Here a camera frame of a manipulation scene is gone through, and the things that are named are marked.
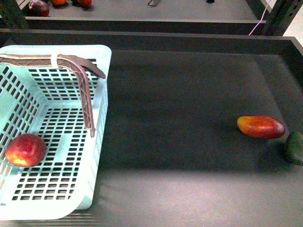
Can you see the light blue plastic basket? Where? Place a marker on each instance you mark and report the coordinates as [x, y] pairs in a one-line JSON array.
[[45, 101]]

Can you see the red yellow apple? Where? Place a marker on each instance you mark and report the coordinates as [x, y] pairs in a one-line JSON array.
[[26, 150]]

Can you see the red orange mango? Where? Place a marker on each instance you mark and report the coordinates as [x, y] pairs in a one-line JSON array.
[[261, 126]]

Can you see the clear tape band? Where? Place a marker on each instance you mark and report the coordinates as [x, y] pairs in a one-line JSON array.
[[53, 60]]

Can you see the red fruit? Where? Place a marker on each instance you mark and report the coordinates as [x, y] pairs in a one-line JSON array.
[[85, 3]]

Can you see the orange fruit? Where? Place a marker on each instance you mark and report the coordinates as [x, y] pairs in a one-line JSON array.
[[58, 2]]

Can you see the dark green avocado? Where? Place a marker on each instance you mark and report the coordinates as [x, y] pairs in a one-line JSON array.
[[294, 148]]

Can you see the dark purple fruit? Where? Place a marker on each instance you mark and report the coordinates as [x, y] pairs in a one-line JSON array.
[[38, 8]]

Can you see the black metal shelf post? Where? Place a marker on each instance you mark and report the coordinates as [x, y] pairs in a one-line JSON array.
[[281, 17]]

